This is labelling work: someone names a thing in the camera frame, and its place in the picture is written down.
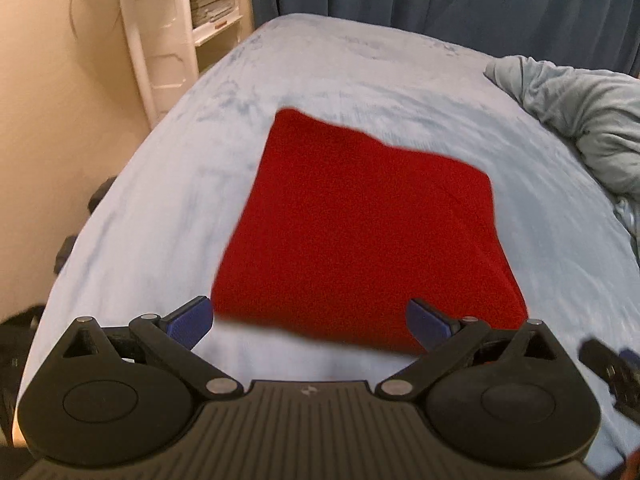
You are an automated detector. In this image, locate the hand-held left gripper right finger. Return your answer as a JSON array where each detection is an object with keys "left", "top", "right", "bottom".
[{"left": 377, "top": 299, "right": 569, "bottom": 402}]

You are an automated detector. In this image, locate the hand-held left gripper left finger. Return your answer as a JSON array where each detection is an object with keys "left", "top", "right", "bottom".
[{"left": 56, "top": 296, "right": 241, "bottom": 402}]

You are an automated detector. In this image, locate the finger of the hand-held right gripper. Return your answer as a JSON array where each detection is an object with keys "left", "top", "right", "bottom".
[{"left": 579, "top": 338, "right": 640, "bottom": 412}]

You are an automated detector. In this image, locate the red knit sweater dress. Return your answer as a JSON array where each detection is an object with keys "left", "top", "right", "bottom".
[{"left": 210, "top": 107, "right": 529, "bottom": 356}]

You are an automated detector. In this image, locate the bed with light blue cover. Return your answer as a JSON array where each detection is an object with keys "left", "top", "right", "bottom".
[{"left": 15, "top": 12, "right": 640, "bottom": 476}]

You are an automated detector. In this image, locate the black bag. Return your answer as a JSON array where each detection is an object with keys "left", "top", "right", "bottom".
[{"left": 0, "top": 304, "right": 49, "bottom": 448}]

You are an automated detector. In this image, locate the crumpled grey-blue blanket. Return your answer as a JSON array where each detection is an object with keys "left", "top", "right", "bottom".
[{"left": 484, "top": 55, "right": 640, "bottom": 237}]

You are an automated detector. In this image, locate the white plastic drawer unit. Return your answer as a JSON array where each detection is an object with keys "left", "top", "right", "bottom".
[{"left": 117, "top": 0, "right": 254, "bottom": 129}]

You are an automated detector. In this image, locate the stack of papers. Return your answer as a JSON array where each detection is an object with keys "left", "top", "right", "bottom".
[{"left": 188, "top": 0, "right": 237, "bottom": 27}]

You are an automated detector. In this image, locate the thin wall cable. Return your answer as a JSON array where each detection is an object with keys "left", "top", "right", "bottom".
[{"left": 69, "top": 0, "right": 85, "bottom": 42}]

